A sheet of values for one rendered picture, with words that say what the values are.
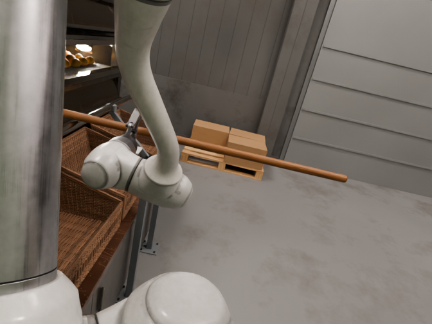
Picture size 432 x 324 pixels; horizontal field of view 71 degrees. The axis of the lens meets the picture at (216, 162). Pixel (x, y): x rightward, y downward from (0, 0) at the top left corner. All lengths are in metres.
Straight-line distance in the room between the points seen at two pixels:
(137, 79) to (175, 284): 0.40
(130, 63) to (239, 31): 4.04
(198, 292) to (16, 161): 0.25
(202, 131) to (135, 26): 3.73
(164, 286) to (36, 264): 0.14
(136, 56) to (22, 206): 0.36
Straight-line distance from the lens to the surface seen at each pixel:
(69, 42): 1.60
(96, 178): 0.80
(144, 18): 0.57
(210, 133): 4.26
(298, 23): 4.57
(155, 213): 2.27
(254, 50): 4.63
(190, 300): 0.40
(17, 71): 0.38
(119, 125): 1.18
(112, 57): 2.71
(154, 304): 0.39
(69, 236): 1.59
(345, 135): 5.06
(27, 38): 0.40
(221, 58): 4.62
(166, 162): 0.75
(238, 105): 4.69
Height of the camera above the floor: 1.56
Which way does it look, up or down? 21 degrees down
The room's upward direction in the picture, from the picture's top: 14 degrees clockwise
